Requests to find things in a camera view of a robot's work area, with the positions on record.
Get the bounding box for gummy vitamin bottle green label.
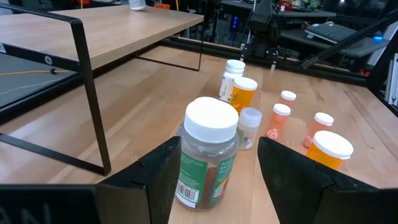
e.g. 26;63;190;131
175;96;240;212

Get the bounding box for yellow cable black connector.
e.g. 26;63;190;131
0;68;70;77

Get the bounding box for white labelled medicine bottle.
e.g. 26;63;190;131
218;58;246;103

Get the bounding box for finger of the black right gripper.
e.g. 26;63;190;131
269;48;280;75
239;43;249;62

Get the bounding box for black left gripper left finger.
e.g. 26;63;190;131
93;136;182;224

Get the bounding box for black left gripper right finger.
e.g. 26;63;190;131
257;136;381;224

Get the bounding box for black aluminium table frame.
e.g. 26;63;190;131
0;9;398;125

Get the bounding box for small clear pill bottle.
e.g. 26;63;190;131
236;107;263;151

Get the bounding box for black keyboard laptop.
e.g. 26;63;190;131
304;21;364;46

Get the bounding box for wooden shelf black metal frame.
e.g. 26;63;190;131
0;2;205;177

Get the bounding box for silver aluminium extrusion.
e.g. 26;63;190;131
384;52;398;107

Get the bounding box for thin white floor cable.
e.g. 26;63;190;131
0;79;63;95

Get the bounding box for black box blue lights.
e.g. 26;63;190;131
229;14;242;34

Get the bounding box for slim pink pill bottle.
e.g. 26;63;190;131
265;103;292;141
302;111;335;149
279;90;297;110

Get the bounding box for dark grey desk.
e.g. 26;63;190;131
279;26;391;60

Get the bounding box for small plain white bottle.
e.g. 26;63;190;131
128;0;147;11

